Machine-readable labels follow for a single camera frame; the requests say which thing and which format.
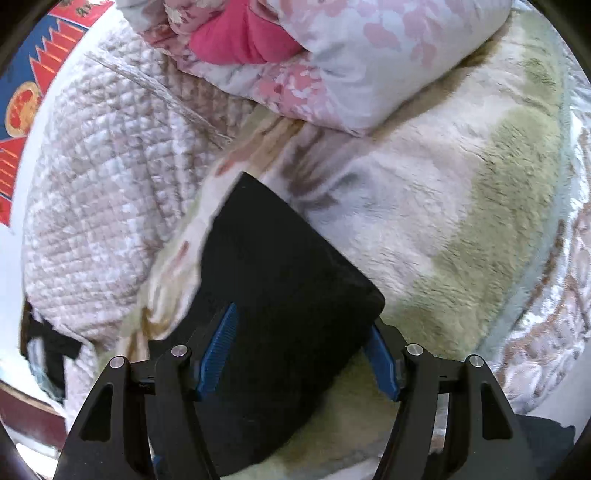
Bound person's dark trouser leg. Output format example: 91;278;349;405
517;415;576;479

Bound floral fleece blanket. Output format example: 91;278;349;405
115;2;589;413

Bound dark wooden bed frame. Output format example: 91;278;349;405
0;382;67;450

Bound black pants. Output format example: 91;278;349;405
151;171;387;478

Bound quilted grey white bedspread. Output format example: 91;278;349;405
23;24;253;418

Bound pink floral folded duvet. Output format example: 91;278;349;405
118;1;512;135

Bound dark clothes pile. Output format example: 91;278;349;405
19;301;82;404

